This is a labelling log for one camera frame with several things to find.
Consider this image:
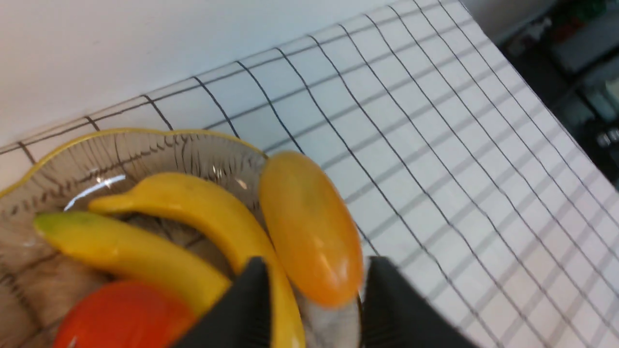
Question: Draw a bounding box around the red apple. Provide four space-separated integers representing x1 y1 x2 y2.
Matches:
53 281 196 348

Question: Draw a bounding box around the right yellow banana green tip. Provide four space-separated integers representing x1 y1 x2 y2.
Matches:
33 211 231 316

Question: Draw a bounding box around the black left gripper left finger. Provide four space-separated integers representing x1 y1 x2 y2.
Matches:
173 256 272 348

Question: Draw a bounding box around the glass plate with gold rim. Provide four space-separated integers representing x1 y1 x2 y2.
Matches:
1 129 362 348

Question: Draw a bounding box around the white grid tablecloth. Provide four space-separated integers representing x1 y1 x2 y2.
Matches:
1 0 618 348

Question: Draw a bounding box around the left yellow banana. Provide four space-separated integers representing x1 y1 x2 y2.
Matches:
88 173 306 348

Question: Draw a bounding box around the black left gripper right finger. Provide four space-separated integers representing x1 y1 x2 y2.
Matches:
362 256 476 348

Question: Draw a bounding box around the orange mango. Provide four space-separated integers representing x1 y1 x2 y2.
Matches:
259 151 364 309

